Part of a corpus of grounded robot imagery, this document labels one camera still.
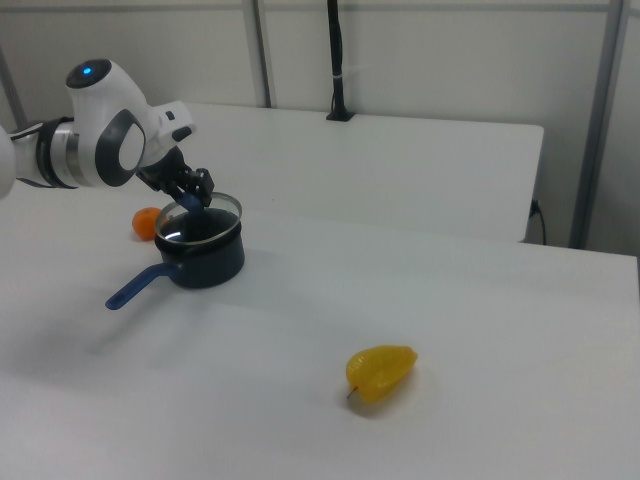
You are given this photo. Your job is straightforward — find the black camera pole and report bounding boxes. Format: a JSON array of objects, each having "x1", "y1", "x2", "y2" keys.
[{"x1": 325, "y1": 0, "x2": 356, "y2": 123}]

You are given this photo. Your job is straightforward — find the dark blue saucepan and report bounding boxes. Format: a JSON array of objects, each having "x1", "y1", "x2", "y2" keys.
[{"x1": 104, "y1": 207, "x2": 246, "y2": 312}]

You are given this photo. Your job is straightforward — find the black power cable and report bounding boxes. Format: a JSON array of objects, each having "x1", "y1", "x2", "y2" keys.
[{"x1": 528, "y1": 198, "x2": 549, "y2": 246}]

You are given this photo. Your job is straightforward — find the grey metal frame post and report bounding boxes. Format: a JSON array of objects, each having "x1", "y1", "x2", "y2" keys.
[
  {"x1": 568, "y1": 0, "x2": 629, "y2": 250},
  {"x1": 251, "y1": 0, "x2": 277, "y2": 109},
  {"x1": 0, "y1": 43, "x2": 30, "y2": 132}
]

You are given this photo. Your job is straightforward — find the white side table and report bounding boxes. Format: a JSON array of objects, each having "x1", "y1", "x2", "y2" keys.
[{"x1": 149, "y1": 102, "x2": 545, "y2": 245}]

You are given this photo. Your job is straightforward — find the glass lid with blue knob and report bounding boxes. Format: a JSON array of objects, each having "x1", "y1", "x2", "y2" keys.
[{"x1": 153, "y1": 191, "x2": 243, "y2": 247}]

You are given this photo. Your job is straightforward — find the orange toy fruit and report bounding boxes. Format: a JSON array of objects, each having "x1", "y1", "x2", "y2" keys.
[{"x1": 131, "y1": 205, "x2": 164, "y2": 241}]

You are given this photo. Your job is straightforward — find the yellow toy starfruit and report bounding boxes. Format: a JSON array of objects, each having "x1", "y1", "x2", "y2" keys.
[{"x1": 345, "y1": 344, "x2": 419, "y2": 406}]

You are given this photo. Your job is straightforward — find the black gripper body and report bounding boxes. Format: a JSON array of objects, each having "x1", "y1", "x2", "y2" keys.
[{"x1": 136, "y1": 146, "x2": 194, "y2": 195}]

